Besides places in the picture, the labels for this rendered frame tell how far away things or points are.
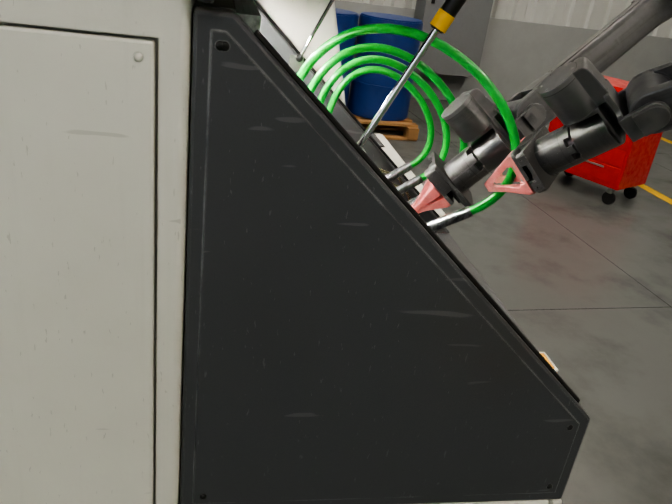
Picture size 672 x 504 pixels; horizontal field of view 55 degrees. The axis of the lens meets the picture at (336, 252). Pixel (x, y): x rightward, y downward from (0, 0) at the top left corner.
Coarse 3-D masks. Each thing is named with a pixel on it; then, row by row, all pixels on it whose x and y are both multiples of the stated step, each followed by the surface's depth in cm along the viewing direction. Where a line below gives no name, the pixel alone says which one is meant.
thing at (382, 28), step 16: (352, 32) 94; (368, 32) 93; (384, 32) 93; (400, 32) 92; (416, 32) 92; (320, 48) 96; (448, 48) 91; (304, 64) 97; (464, 64) 92; (480, 80) 92; (496, 96) 92; (512, 128) 94; (512, 144) 95; (512, 176) 96; (496, 192) 98; (480, 208) 99
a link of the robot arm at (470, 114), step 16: (464, 96) 103; (480, 96) 103; (448, 112) 103; (464, 112) 101; (480, 112) 102; (496, 112) 104; (528, 112) 102; (544, 112) 103; (464, 128) 102; (480, 128) 102; (528, 128) 103
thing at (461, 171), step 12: (432, 156) 109; (456, 156) 107; (468, 156) 105; (432, 168) 106; (444, 168) 108; (456, 168) 106; (468, 168) 105; (480, 168) 106; (456, 180) 106; (468, 180) 106; (456, 192) 107; (468, 192) 112; (468, 204) 108
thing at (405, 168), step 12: (360, 72) 124; (372, 72) 125; (384, 72) 125; (396, 72) 126; (408, 84) 127; (336, 96) 126; (420, 96) 128; (432, 120) 131; (432, 132) 132; (432, 144) 133; (420, 156) 134; (408, 168) 135
